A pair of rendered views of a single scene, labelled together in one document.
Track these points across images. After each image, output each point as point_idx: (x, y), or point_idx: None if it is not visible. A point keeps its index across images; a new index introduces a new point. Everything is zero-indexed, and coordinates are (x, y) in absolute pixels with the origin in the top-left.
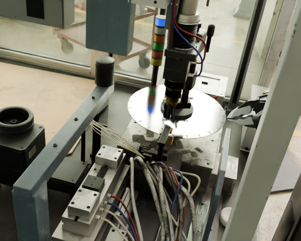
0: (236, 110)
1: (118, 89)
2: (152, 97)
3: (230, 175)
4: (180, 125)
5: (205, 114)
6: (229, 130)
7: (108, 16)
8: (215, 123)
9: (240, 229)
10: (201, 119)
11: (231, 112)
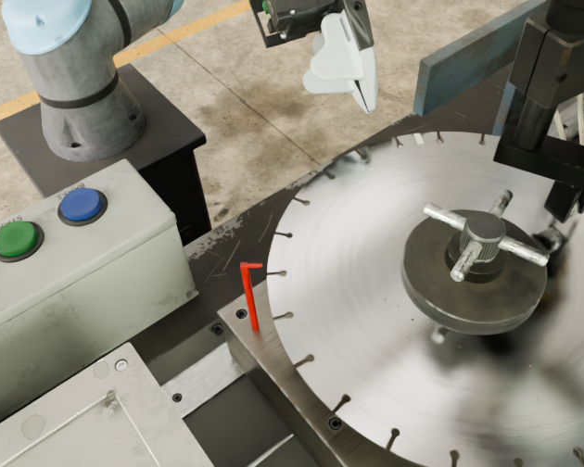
0: (374, 54)
1: None
2: (538, 383)
3: None
4: (516, 192)
5: (383, 202)
6: (435, 56)
7: None
8: (387, 158)
9: None
10: (416, 189)
11: (374, 79)
